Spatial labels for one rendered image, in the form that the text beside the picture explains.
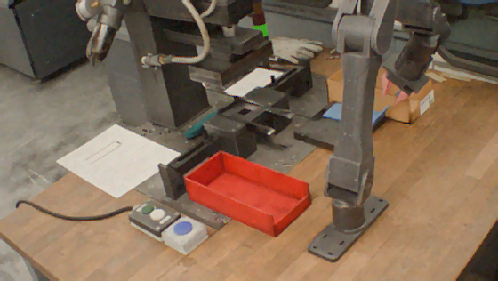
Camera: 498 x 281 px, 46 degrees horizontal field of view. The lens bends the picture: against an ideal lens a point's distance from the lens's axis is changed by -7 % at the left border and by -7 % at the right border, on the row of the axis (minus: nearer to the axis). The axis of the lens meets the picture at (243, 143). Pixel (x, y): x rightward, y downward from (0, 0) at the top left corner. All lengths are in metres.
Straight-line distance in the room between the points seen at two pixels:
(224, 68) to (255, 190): 0.27
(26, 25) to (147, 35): 2.94
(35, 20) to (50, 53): 0.29
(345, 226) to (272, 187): 0.23
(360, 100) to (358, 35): 0.12
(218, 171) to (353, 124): 0.42
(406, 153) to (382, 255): 0.34
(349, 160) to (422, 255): 0.23
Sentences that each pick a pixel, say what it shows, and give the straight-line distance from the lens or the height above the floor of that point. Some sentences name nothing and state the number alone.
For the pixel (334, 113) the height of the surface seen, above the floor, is 0.92.
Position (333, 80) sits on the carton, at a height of 0.96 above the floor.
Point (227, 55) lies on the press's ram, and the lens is 1.39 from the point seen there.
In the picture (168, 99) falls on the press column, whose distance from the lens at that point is 1.61.
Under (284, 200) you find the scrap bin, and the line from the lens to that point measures 1.32.
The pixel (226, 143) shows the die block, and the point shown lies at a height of 0.95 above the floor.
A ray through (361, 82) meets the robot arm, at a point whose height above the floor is 1.20.
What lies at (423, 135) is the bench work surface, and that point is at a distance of 1.49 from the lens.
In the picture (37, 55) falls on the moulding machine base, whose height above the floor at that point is 0.25.
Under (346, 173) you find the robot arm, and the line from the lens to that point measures 1.14.
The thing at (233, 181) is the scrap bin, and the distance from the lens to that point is 1.40.
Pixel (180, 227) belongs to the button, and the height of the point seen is 0.94.
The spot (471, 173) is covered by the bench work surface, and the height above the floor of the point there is 0.90.
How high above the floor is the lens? 1.71
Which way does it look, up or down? 32 degrees down
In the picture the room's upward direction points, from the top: 12 degrees counter-clockwise
